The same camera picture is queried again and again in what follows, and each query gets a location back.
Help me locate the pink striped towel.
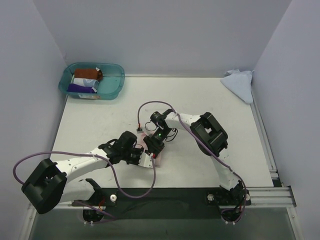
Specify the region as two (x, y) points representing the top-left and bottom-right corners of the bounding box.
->
(138, 133), (161, 167)

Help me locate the light blue towel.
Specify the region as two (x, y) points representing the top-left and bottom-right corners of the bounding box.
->
(220, 69), (254, 105)

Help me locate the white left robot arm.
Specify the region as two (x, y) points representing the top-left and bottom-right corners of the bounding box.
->
(21, 131), (152, 214)

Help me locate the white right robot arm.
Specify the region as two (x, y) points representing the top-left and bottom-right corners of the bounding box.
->
(143, 109), (250, 205)

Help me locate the teal plastic bin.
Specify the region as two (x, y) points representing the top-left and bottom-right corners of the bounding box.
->
(58, 62), (125, 100)

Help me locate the white blue rolled towel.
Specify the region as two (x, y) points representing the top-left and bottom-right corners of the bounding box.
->
(71, 77), (99, 88)

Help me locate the purple rolled towel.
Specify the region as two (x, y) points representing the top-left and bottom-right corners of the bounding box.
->
(67, 83), (97, 94)

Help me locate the brown rolled towel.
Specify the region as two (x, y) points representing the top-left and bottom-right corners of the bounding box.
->
(74, 68), (103, 81)

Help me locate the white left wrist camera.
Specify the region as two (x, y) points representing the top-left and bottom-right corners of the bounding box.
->
(138, 152), (153, 168)

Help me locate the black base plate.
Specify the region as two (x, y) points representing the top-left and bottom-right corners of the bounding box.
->
(71, 187), (252, 223)

